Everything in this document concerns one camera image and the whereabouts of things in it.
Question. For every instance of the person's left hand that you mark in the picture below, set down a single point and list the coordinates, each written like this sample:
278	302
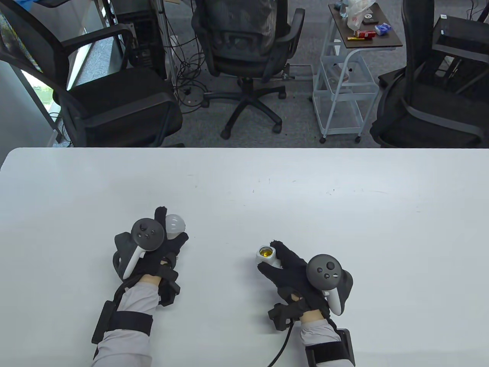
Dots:
168	252

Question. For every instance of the person's right hand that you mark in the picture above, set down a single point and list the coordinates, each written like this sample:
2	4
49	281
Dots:
292	275

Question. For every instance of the white light bulb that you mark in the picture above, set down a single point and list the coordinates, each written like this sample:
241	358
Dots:
175	223

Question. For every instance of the white light bulb socket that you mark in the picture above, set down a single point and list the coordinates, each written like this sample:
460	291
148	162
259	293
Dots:
265	257

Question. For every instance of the person's left forearm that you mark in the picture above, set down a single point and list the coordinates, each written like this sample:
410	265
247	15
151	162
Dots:
137	298

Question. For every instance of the person's right forearm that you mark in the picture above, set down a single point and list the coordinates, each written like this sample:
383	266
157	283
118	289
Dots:
319	330

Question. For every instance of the gray tracking controller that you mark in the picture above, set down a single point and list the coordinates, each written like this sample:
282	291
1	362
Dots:
148	233
324	271

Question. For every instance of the black armrest office chair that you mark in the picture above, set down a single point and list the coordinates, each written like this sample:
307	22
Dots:
126	99

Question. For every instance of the black high-back office chair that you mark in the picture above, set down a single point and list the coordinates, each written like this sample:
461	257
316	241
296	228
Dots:
420	114

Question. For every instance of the black computer tower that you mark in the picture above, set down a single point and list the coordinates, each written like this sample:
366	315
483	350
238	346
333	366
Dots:
147	38

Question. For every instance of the black mesh office chair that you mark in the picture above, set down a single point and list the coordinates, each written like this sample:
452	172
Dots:
244	49

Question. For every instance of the yellow and red stick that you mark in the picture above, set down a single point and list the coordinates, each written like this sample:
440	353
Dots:
357	38

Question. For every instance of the white cart with brown top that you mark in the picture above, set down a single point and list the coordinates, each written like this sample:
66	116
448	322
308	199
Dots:
384	41

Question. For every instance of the red box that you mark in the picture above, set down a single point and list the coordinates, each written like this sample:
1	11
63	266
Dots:
365	34

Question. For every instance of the blue and white packet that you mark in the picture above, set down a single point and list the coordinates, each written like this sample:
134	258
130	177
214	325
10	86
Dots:
383	29

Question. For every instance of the white plastic bag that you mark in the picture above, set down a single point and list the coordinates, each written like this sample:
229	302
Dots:
357	15

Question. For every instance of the black flat device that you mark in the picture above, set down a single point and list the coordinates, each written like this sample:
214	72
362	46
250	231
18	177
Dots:
369	18

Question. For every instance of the black side table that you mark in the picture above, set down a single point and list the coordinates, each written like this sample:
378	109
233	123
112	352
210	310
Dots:
458	38

